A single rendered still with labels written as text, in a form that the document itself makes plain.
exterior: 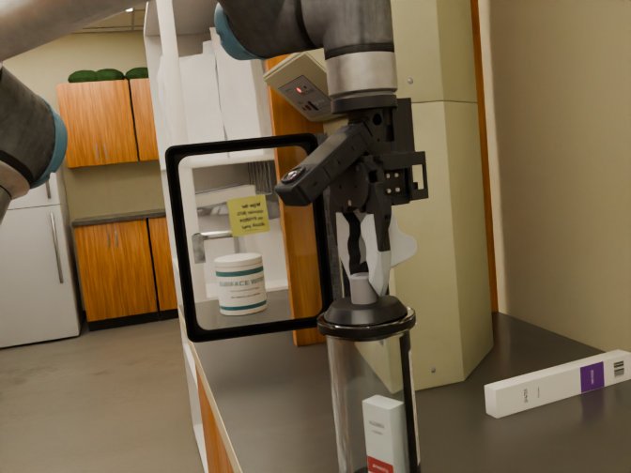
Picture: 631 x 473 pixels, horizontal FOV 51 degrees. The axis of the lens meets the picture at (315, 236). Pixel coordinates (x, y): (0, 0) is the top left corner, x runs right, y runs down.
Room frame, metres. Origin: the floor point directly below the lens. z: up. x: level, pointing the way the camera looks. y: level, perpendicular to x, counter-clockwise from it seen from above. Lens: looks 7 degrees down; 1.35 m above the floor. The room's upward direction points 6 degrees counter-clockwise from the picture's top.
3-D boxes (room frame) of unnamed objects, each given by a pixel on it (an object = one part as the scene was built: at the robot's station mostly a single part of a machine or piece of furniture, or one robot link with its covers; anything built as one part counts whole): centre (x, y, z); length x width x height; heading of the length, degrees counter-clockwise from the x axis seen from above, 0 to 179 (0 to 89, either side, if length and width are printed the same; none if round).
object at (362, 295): (0.72, -0.05, 1.18); 0.09 x 0.09 x 0.07
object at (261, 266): (1.34, 0.13, 1.19); 0.30 x 0.01 x 0.40; 97
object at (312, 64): (1.20, -0.02, 1.46); 0.32 x 0.11 x 0.10; 15
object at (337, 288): (1.35, -0.03, 1.19); 0.03 x 0.02 x 0.39; 15
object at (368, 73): (0.73, -0.06, 1.42); 0.08 x 0.08 x 0.05
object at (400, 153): (0.73, -0.07, 1.34); 0.09 x 0.08 x 0.12; 120
